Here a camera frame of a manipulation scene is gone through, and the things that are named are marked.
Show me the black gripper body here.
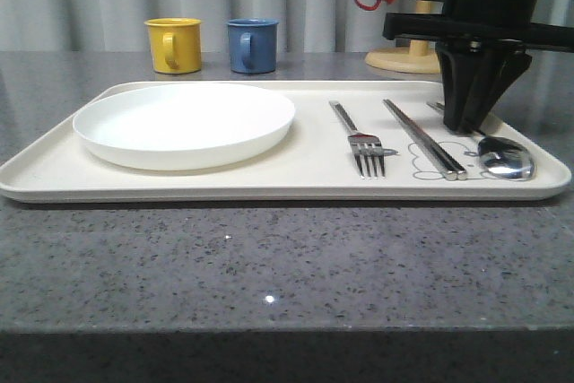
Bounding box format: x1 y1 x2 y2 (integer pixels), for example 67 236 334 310
383 0 573 52

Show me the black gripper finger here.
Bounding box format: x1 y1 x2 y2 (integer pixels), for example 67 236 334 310
436 40 477 128
465 44 532 132

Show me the silver metal spoon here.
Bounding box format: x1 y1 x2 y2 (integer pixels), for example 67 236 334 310
461 129 535 181

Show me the silver metal fork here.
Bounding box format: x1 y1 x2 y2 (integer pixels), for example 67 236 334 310
329 100 386 178

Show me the white round plate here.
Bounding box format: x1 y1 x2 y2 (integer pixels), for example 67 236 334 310
73 83 296 170

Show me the wooden mug tree stand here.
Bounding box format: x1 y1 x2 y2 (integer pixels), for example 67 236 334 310
364 0 454 74

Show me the beige rabbit serving tray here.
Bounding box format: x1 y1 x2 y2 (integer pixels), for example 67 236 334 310
1 81 571 203

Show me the blue enamel mug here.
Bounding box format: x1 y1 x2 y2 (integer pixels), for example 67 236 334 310
227 18 279 74

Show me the yellow enamel mug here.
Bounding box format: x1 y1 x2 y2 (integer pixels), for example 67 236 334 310
144 18 202 74

